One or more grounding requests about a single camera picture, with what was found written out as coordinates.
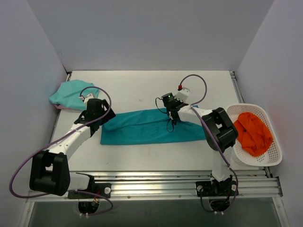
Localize teal t-shirt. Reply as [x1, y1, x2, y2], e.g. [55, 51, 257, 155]
[100, 109, 206, 146]

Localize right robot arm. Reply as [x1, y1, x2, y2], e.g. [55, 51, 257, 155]
[160, 93, 239, 196]

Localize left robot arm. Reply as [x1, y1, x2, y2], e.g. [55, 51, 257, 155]
[29, 98, 116, 198]

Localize mint green folded t-shirt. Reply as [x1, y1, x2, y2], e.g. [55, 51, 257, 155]
[49, 79, 94, 111]

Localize pink folded t-shirt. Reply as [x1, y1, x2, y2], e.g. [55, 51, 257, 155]
[54, 105, 76, 110]

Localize orange t-shirt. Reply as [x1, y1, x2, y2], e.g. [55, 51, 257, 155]
[234, 112, 273, 157]

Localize white perforated plastic basket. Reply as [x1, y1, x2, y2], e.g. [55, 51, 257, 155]
[226, 104, 282, 167]

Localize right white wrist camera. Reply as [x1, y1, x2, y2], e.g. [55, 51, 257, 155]
[174, 85, 190, 103]

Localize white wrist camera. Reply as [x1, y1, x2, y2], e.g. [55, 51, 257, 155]
[174, 85, 190, 103]
[79, 93, 95, 103]

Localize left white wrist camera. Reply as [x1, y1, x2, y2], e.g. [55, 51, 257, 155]
[79, 93, 95, 103]

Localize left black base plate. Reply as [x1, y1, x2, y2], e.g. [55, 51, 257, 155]
[67, 183, 112, 199]

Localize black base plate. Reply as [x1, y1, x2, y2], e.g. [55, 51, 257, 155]
[67, 183, 112, 199]
[195, 180, 239, 197]

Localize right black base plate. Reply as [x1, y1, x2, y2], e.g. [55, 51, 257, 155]
[195, 180, 239, 197]

